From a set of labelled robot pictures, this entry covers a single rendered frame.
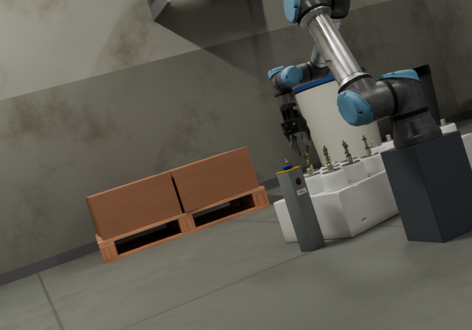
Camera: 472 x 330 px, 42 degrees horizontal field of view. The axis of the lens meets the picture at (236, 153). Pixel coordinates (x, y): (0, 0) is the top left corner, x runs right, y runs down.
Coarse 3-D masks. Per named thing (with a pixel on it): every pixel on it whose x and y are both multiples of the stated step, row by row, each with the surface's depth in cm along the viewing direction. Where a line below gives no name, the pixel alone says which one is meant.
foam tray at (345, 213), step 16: (368, 176) 251; (384, 176) 248; (336, 192) 233; (352, 192) 236; (368, 192) 241; (384, 192) 247; (320, 208) 241; (336, 208) 235; (352, 208) 235; (368, 208) 240; (384, 208) 245; (288, 224) 259; (320, 224) 244; (336, 224) 237; (352, 224) 233; (368, 224) 238; (288, 240) 262
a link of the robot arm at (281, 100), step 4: (292, 92) 249; (280, 96) 247; (284, 96) 246; (288, 96) 247; (292, 96) 248; (276, 100) 250; (280, 100) 247; (284, 100) 247; (288, 100) 246; (292, 100) 247; (280, 104) 248; (284, 104) 247; (288, 104) 247
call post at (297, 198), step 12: (300, 168) 235; (288, 180) 232; (288, 192) 234; (300, 192) 232; (288, 204) 236; (300, 204) 232; (312, 204) 235; (300, 216) 232; (312, 216) 234; (300, 228) 234; (312, 228) 233; (300, 240) 236; (312, 240) 232
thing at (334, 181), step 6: (324, 174) 240; (330, 174) 238; (336, 174) 238; (342, 174) 239; (324, 180) 240; (330, 180) 239; (336, 180) 238; (342, 180) 239; (324, 186) 241; (330, 186) 239; (336, 186) 238; (342, 186) 238
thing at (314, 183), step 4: (312, 176) 248; (316, 176) 248; (308, 180) 248; (312, 180) 247; (316, 180) 247; (320, 180) 248; (308, 184) 248; (312, 184) 248; (316, 184) 248; (320, 184) 248; (308, 188) 248; (312, 188) 248; (316, 188) 247; (320, 188) 248; (312, 192) 248; (316, 192) 247; (320, 192) 248
